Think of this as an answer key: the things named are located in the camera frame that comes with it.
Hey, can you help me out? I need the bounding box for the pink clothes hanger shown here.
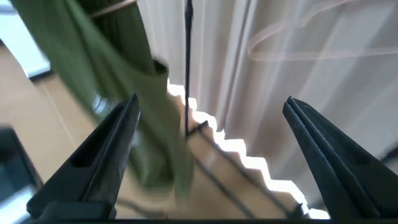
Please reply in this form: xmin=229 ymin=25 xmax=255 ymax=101
xmin=89 ymin=0 xmax=138 ymax=18
xmin=248 ymin=0 xmax=398 ymax=62

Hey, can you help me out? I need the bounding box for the black clothes rack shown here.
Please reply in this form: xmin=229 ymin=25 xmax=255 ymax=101
xmin=183 ymin=0 xmax=307 ymax=220

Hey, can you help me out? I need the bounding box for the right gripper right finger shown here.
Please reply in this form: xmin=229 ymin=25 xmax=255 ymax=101
xmin=282 ymin=95 xmax=398 ymax=219

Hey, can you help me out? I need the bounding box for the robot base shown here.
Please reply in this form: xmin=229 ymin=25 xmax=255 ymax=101
xmin=0 ymin=125 xmax=44 ymax=224

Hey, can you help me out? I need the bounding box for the green printed garment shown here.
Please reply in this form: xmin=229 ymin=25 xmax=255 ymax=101
xmin=11 ymin=0 xmax=195 ymax=197

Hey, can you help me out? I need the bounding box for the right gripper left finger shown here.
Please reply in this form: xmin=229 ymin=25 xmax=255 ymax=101
xmin=26 ymin=93 xmax=141 ymax=219

